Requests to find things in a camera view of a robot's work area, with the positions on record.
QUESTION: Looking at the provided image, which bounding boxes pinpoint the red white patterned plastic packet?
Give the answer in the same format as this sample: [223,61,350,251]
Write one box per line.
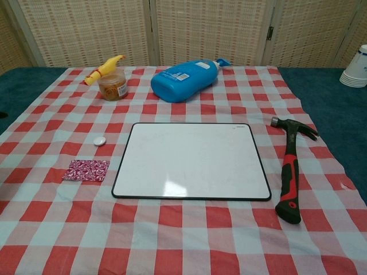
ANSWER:
[62,159,111,183]

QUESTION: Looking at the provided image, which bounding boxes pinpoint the clear jar of rubber bands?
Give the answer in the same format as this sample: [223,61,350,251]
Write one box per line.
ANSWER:
[97,71,129,101]

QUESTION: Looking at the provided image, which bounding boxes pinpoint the yellow rubber chicken toy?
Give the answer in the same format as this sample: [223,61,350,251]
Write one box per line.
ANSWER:
[83,54,127,86]

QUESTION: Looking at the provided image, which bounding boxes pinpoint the woven folding screen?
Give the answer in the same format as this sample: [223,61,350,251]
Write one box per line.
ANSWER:
[0,0,367,76]

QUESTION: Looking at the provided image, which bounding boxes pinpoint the blue pump bottle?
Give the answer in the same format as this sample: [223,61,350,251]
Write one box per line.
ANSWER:
[150,58,232,103]

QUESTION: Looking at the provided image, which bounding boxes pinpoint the red white checkered tablecloth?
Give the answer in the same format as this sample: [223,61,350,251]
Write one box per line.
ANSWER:
[0,65,367,275]

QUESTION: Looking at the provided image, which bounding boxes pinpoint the black red claw hammer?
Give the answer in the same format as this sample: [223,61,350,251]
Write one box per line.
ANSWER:
[270,116,319,225]

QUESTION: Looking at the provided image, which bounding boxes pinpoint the stack of white paper cups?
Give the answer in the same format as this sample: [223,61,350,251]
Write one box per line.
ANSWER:
[339,44,367,88]

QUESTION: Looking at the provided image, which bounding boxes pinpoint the white board with black frame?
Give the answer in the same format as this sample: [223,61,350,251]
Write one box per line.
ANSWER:
[111,122,272,201]

